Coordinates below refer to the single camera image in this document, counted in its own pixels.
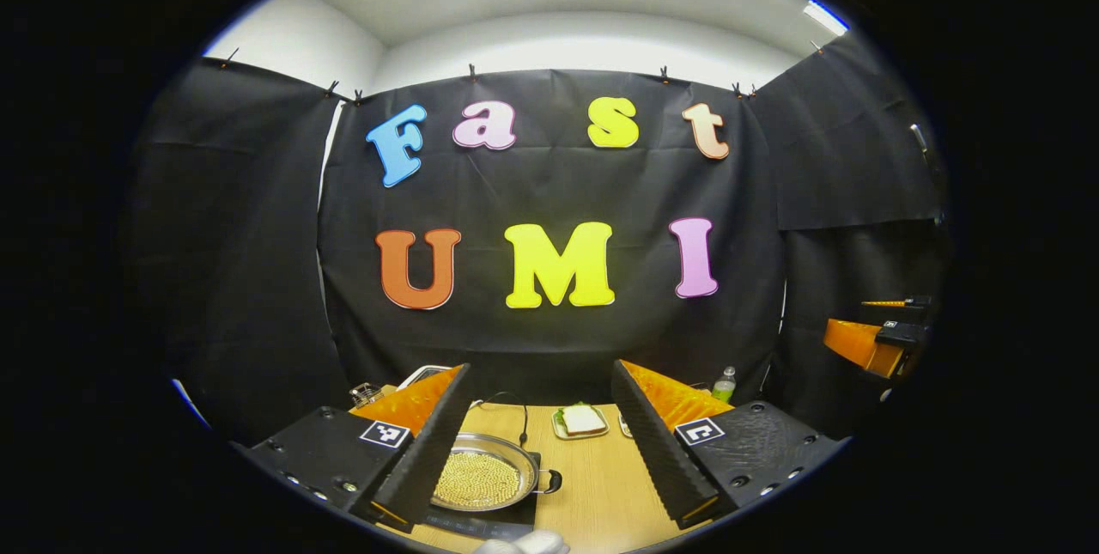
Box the small ceiling light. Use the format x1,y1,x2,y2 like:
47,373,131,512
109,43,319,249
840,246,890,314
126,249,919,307
802,0,852,39

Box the black power cable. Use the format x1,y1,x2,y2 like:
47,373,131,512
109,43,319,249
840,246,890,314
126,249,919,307
475,391,531,448

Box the pile of soybeans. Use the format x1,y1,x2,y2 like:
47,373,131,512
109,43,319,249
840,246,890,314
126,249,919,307
433,450,523,508

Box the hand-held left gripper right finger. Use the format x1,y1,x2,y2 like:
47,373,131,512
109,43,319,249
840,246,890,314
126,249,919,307
610,358,852,532

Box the stainless steel pot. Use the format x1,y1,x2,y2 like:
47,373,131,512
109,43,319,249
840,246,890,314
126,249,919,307
428,431,564,513

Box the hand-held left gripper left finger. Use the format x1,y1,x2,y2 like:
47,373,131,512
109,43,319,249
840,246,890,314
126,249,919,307
236,363,472,534

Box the black induction cooktop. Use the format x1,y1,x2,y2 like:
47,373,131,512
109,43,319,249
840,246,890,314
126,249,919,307
416,449,544,543

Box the white toaster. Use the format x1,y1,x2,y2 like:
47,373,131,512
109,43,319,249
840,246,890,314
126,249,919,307
396,364,453,393

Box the sandwich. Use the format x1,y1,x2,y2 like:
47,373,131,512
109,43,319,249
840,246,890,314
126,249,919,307
556,402,608,435

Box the white rectangular plate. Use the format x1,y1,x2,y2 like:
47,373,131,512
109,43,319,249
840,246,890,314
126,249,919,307
550,405,611,441

